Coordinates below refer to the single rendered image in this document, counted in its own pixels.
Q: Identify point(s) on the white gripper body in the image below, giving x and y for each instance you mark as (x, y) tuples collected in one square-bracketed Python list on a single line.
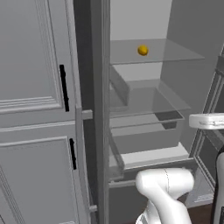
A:
[(204, 121)]

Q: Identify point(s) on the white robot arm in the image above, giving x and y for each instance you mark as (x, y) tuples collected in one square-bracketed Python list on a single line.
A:
[(163, 186)]

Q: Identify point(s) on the yellow lemon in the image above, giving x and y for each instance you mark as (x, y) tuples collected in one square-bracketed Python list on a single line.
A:
[(143, 50)]

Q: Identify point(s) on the grey fridge door with racks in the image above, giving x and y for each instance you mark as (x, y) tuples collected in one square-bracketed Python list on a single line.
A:
[(210, 99)]

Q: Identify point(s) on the wide glass fridge shelf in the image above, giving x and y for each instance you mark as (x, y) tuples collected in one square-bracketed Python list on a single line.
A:
[(151, 100)]

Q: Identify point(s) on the large grey fridge drawer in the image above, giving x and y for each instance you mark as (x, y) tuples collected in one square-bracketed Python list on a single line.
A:
[(145, 137)]

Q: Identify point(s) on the narrow glass fridge shelf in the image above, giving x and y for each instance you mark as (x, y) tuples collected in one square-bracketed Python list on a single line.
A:
[(169, 54)]

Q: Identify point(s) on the small grey fridge bin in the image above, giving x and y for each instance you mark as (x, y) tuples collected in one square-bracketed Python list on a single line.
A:
[(119, 87)]

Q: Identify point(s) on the grey fridge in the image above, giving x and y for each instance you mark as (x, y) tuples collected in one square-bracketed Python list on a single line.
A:
[(100, 87)]

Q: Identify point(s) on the thin grey fridge door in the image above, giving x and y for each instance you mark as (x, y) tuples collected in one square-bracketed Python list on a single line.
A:
[(83, 163)]

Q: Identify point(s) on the short grey cupboard door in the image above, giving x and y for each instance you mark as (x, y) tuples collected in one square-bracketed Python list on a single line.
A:
[(35, 180)]

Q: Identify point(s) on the tall grey cupboard door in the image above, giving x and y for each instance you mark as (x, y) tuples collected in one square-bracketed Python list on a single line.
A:
[(29, 58)]

